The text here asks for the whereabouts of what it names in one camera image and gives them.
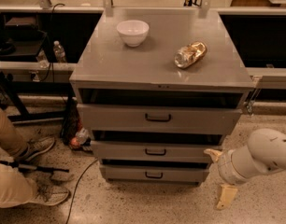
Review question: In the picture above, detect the person's lower leg khaki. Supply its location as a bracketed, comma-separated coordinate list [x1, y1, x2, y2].
[0, 164, 37, 208]

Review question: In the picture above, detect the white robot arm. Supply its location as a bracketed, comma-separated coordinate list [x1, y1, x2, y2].
[204, 129, 286, 210]

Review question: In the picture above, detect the black table stand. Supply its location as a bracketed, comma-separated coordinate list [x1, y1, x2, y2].
[0, 63, 67, 124]

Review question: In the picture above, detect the grey metal drawer cabinet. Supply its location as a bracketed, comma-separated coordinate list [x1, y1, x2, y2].
[68, 7, 255, 187]

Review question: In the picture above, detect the grey top drawer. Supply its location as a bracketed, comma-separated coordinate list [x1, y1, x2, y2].
[78, 104, 241, 134]

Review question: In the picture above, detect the grey bottom drawer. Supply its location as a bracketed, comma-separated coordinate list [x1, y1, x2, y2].
[100, 164, 209, 183]

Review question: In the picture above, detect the grey sneaker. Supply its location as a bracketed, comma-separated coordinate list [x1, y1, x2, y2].
[29, 184, 70, 206]
[16, 136, 56, 162]

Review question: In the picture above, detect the black hanging cable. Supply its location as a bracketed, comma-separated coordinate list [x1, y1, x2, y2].
[39, 2, 66, 83]

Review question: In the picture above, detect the black rod tool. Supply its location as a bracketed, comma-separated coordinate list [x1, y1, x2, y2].
[0, 161, 69, 173]

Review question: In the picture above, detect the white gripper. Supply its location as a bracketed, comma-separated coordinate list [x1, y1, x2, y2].
[204, 148, 247, 210]

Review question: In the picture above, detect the grey sneaker lower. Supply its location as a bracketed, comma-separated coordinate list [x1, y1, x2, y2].
[29, 184, 70, 206]

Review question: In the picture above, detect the dark bag with items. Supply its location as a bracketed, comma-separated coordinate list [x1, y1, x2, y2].
[60, 100, 91, 150]

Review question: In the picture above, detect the person's leg khaki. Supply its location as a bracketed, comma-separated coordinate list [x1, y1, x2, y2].
[0, 164, 37, 208]
[0, 108, 28, 158]

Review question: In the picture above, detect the white ceramic bowl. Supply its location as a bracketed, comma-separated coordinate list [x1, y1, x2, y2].
[116, 20, 150, 47]

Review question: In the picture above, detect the clear water bottle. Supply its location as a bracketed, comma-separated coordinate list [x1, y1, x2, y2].
[53, 41, 67, 63]
[36, 49, 50, 69]

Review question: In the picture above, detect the grey sneaker upper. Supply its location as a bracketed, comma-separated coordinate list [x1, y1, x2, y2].
[16, 136, 56, 162]

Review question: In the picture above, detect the person's upper leg khaki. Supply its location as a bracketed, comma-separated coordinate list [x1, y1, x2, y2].
[0, 108, 28, 158]

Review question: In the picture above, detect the grey drawer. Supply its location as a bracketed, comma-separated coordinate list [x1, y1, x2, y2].
[100, 164, 209, 183]
[78, 104, 241, 134]
[91, 141, 220, 163]

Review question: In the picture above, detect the black floor cable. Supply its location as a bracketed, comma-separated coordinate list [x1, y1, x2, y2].
[64, 158, 100, 224]

